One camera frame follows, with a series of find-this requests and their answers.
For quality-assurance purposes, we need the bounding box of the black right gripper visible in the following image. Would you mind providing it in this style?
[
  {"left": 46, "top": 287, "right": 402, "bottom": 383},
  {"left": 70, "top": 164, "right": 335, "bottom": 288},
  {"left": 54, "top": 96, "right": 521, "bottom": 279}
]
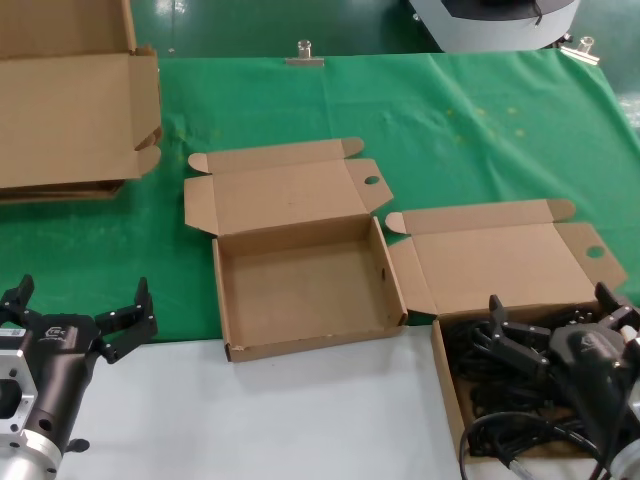
[{"left": 487, "top": 282, "right": 640, "bottom": 454}]

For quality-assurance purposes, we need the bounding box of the black power cord pile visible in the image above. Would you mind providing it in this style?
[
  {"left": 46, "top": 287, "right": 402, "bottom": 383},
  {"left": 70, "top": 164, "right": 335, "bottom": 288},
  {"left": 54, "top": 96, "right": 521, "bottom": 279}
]
[{"left": 442, "top": 309, "right": 609, "bottom": 459}]

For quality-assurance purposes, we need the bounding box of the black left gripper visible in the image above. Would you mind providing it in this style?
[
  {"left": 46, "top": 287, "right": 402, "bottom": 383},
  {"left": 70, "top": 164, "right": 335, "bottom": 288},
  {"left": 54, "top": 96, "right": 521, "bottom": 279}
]
[{"left": 0, "top": 273, "right": 159, "bottom": 454}]

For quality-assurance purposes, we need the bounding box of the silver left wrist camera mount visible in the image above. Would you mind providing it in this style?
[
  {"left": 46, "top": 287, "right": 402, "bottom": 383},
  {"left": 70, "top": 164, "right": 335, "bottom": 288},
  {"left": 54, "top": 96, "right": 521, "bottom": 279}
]
[{"left": 0, "top": 327, "right": 40, "bottom": 436}]

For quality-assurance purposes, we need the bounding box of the white wheeled robot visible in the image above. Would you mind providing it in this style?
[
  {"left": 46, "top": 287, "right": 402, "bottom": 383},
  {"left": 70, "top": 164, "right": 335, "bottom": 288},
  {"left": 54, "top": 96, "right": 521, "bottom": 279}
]
[{"left": 407, "top": 0, "right": 581, "bottom": 53}]

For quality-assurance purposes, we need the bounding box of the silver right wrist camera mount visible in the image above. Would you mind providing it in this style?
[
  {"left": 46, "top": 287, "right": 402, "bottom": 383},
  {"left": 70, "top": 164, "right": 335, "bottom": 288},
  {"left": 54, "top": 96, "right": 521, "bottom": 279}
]
[{"left": 619, "top": 324, "right": 640, "bottom": 416}]

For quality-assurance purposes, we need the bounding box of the open brown cardboard box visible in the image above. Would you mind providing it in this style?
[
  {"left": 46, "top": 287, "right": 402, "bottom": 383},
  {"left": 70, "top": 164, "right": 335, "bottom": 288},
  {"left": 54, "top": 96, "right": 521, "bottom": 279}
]
[
  {"left": 384, "top": 198, "right": 630, "bottom": 464},
  {"left": 183, "top": 137, "right": 409, "bottom": 364}
]

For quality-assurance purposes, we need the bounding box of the large open cardboard box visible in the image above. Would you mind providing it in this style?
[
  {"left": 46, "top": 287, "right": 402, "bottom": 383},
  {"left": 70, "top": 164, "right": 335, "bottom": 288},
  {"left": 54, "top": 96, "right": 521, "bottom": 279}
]
[{"left": 0, "top": 0, "right": 164, "bottom": 190}]

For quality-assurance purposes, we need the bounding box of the green table cloth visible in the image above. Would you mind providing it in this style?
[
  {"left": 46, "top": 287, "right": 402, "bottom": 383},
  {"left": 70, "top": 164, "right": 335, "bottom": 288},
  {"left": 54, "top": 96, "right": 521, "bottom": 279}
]
[{"left": 0, "top": 49, "right": 640, "bottom": 346}]

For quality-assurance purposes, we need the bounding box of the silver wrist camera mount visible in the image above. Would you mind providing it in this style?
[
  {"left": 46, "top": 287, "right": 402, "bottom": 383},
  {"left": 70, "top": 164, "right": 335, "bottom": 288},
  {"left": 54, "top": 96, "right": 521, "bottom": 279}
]
[
  {"left": 0, "top": 327, "right": 40, "bottom": 436},
  {"left": 619, "top": 324, "right": 640, "bottom": 416}
]

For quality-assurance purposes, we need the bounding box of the silver binder clip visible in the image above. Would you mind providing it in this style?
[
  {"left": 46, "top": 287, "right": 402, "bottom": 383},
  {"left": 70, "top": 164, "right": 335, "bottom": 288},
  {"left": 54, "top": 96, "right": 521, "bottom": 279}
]
[
  {"left": 285, "top": 39, "right": 326, "bottom": 69},
  {"left": 559, "top": 36, "right": 600, "bottom": 65}
]

